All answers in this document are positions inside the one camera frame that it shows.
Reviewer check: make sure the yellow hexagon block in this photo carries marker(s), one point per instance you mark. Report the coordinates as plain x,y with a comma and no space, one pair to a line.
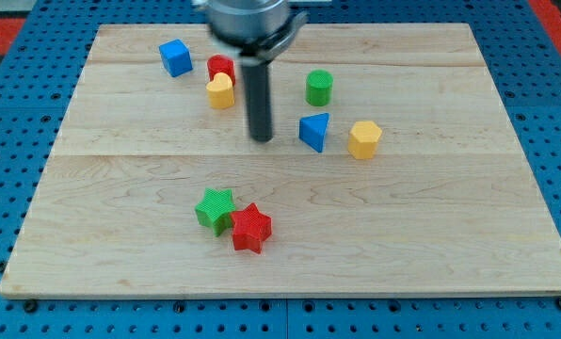
363,139

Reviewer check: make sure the red cylinder block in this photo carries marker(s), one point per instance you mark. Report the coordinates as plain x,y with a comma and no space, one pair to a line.
220,64

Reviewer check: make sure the yellow heart block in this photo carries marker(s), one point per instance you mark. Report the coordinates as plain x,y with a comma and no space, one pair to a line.
220,91

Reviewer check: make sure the green star block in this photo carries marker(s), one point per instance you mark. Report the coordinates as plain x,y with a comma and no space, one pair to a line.
213,211

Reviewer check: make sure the green cylinder block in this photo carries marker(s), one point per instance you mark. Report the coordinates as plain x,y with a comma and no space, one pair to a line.
318,87

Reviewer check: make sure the light wooden board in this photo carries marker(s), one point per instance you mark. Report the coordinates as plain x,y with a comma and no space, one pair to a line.
448,207

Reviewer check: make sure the blue triangle block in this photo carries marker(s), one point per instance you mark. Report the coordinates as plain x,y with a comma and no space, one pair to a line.
313,130

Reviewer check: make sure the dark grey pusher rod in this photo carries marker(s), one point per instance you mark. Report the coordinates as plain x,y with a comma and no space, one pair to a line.
257,90

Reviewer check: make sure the red star block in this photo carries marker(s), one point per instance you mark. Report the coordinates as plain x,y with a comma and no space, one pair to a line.
250,228

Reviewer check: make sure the blue cube block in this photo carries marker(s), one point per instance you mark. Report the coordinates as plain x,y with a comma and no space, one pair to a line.
176,58

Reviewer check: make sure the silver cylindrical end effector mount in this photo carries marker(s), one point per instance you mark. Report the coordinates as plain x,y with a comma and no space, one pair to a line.
254,30

